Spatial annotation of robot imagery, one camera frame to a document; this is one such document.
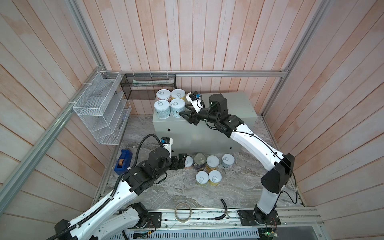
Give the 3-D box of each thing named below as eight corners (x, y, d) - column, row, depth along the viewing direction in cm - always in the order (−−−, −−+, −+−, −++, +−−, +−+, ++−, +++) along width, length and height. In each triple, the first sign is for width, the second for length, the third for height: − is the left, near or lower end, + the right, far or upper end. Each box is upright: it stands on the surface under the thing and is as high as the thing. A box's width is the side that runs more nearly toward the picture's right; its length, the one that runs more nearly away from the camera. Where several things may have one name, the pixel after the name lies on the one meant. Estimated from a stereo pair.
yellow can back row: (205, 172, 91) (207, 166, 85) (205, 161, 96) (206, 155, 90) (217, 172, 91) (220, 166, 85) (216, 161, 96) (218, 155, 90)
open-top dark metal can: (193, 171, 91) (194, 164, 83) (193, 160, 96) (194, 153, 88) (204, 171, 91) (206, 164, 83) (203, 160, 96) (205, 153, 88)
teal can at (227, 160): (221, 168, 93) (223, 164, 88) (220, 158, 98) (221, 153, 93) (233, 168, 93) (235, 164, 88) (231, 158, 98) (233, 153, 93)
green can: (195, 186, 86) (196, 183, 81) (195, 174, 91) (196, 170, 86) (208, 186, 86) (209, 183, 81) (207, 174, 91) (208, 170, 86)
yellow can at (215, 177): (208, 186, 86) (209, 182, 82) (207, 174, 91) (208, 170, 86) (220, 186, 86) (222, 182, 82) (219, 174, 91) (220, 170, 86)
